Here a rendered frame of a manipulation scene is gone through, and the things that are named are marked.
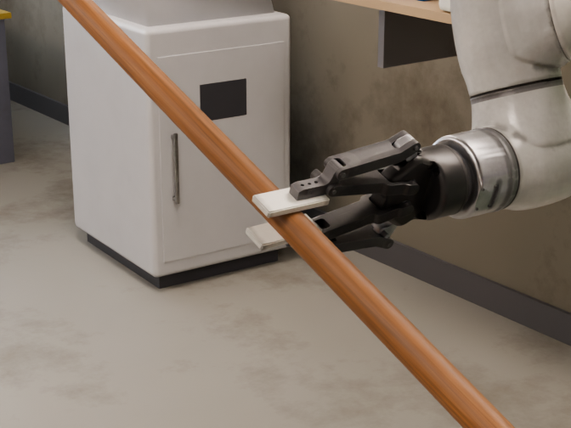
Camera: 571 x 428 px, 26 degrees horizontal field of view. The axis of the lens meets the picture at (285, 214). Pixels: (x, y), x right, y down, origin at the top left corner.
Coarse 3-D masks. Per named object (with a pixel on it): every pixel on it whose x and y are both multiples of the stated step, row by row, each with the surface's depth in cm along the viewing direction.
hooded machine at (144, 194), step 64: (128, 0) 488; (192, 0) 490; (256, 0) 505; (192, 64) 486; (256, 64) 503; (128, 128) 499; (256, 128) 512; (128, 192) 510; (192, 192) 503; (128, 256) 522; (192, 256) 512; (256, 256) 536
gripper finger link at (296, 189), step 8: (336, 160) 118; (328, 168) 118; (336, 168) 117; (320, 176) 118; (328, 176) 118; (296, 184) 116; (304, 184) 117; (312, 184) 117; (320, 184) 117; (328, 184) 117; (296, 192) 116; (304, 192) 116; (312, 192) 117; (320, 192) 117
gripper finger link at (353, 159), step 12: (372, 144) 120; (384, 144) 121; (408, 144) 120; (420, 144) 121; (336, 156) 118; (348, 156) 118; (360, 156) 119; (372, 156) 119; (384, 156) 119; (396, 156) 120; (408, 156) 121; (348, 168) 117; (360, 168) 118; (372, 168) 119
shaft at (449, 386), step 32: (64, 0) 146; (96, 32) 141; (128, 64) 135; (160, 96) 131; (192, 128) 127; (224, 160) 122; (256, 192) 119; (288, 224) 115; (320, 256) 112; (352, 288) 109; (384, 320) 106; (416, 352) 103; (448, 384) 100; (480, 416) 98
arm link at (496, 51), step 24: (456, 0) 132; (480, 0) 130; (504, 0) 128; (528, 0) 128; (552, 0) 127; (456, 24) 133; (480, 24) 130; (504, 24) 129; (528, 24) 128; (552, 24) 127; (456, 48) 134; (480, 48) 130; (504, 48) 129; (528, 48) 128; (552, 48) 129; (480, 72) 131; (504, 72) 130; (528, 72) 130; (552, 72) 131
